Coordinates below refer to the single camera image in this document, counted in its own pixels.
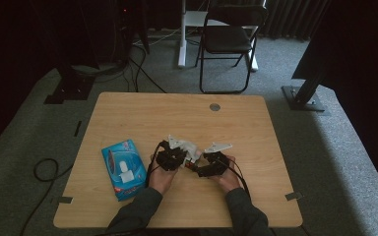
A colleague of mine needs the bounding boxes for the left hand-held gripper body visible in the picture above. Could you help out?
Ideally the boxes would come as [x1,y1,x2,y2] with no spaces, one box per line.
[156,134,188,172]

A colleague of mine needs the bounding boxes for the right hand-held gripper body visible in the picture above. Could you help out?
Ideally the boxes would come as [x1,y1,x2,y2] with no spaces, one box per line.
[204,142,233,176]

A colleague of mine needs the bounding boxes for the white tissue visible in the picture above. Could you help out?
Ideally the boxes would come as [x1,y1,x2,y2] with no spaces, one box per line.
[117,159,136,184]
[178,140,203,165]

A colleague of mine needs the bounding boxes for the blue tissue pack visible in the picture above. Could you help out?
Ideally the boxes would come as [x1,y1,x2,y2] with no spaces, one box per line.
[100,139,148,203]

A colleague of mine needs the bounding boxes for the person's right hand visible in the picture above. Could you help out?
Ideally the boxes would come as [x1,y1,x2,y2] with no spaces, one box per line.
[210,154,244,195]

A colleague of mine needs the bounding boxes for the person's left hand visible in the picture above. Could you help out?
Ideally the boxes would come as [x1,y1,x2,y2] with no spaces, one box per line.
[148,153,180,197]

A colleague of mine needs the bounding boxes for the black tape strip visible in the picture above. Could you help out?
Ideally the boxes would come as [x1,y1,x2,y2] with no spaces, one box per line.
[73,120,83,138]

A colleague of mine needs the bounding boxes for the black stand with grey base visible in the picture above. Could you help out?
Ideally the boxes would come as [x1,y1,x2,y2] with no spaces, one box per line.
[281,58,331,113]

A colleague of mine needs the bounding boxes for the black stand with square base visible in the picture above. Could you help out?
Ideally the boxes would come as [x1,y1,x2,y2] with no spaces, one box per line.
[43,48,96,106]

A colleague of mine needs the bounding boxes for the black folding chair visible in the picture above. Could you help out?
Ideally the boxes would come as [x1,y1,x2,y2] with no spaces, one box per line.
[195,3,270,95]

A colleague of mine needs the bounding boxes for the dark curtain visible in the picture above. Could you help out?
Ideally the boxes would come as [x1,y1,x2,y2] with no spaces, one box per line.
[262,0,330,42]

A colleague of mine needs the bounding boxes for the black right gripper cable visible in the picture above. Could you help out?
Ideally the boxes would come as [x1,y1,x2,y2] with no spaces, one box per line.
[219,156,252,199]

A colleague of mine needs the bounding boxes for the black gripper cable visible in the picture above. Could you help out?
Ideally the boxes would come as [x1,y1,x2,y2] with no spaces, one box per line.
[19,140,165,236]
[219,156,252,199]

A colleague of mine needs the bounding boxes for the black floor cables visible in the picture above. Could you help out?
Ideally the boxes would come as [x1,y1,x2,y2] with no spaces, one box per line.
[121,42,168,94]

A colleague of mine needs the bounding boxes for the white floor cable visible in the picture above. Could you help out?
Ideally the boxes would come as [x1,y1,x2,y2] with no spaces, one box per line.
[133,27,182,47]

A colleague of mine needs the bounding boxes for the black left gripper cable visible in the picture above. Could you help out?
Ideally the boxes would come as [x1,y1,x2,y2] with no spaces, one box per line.
[19,140,165,236]

